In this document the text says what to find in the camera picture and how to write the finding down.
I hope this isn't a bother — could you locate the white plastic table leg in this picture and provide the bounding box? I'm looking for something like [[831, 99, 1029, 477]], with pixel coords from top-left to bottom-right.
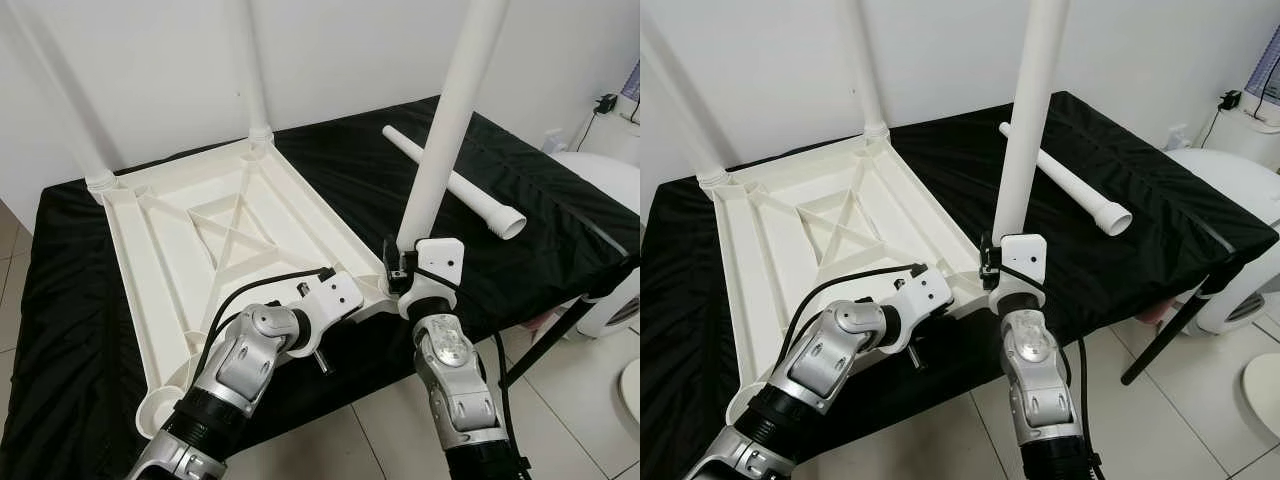
[[383, 126, 528, 241], [990, 0, 1071, 241], [225, 0, 274, 146], [838, 0, 891, 141], [998, 122, 1133, 238], [395, 0, 512, 256], [640, 20, 731, 191], [0, 0, 121, 193]]

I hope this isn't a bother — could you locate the white dome appliance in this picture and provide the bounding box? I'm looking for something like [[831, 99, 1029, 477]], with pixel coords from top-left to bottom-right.
[[1165, 148, 1280, 336], [550, 150, 641, 341]]

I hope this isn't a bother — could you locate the white square cabinet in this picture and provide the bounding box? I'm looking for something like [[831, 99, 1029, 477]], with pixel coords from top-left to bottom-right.
[[1200, 105, 1280, 161], [600, 110, 641, 161]]

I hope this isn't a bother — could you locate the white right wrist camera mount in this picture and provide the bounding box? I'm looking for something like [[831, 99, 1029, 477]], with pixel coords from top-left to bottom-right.
[[398, 237, 465, 323], [985, 233, 1048, 316]]

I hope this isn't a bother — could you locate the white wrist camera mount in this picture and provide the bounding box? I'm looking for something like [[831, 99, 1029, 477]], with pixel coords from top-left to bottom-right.
[[398, 237, 465, 323], [885, 265, 953, 346], [290, 270, 366, 351], [985, 233, 1048, 316]]

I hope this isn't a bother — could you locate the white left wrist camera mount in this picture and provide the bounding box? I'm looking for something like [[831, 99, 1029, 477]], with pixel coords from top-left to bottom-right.
[[885, 265, 953, 346], [290, 270, 366, 351]]

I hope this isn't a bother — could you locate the white pedestal fan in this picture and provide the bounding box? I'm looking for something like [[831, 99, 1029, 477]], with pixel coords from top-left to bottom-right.
[[1242, 352, 1280, 441], [620, 358, 641, 426]]

